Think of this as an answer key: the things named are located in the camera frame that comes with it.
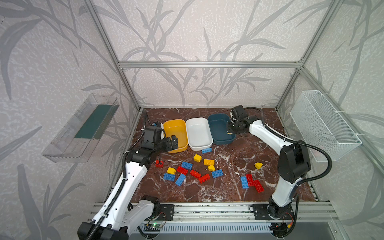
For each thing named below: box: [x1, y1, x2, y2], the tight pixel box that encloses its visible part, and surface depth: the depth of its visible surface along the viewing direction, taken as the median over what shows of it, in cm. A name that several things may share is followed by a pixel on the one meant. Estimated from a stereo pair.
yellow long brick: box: [203, 159, 215, 166], surface depth 91 cm
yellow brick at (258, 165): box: [254, 162, 263, 170], surface depth 90 cm
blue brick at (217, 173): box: [211, 169, 224, 179], surface depth 87 cm
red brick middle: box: [190, 169, 202, 179], surface depth 86 cm
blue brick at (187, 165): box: [181, 161, 193, 170], surface depth 91 cm
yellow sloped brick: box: [193, 154, 202, 163], surface depth 93 cm
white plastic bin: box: [186, 117, 214, 151], surface depth 107 cm
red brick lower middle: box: [199, 173, 210, 184], surface depth 84 cm
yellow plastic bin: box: [163, 119, 188, 154], surface depth 107 cm
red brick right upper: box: [246, 174, 255, 187], surface depth 84 cm
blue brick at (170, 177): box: [163, 173, 176, 182], surface depth 86 cm
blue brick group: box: [240, 176, 249, 189], surface depth 84 cm
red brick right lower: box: [253, 179, 265, 193], surface depth 82 cm
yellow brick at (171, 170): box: [166, 167, 177, 175], surface depth 87 cm
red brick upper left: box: [176, 166, 188, 175], surface depth 88 cm
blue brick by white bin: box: [202, 147, 213, 154], surface depth 96 cm
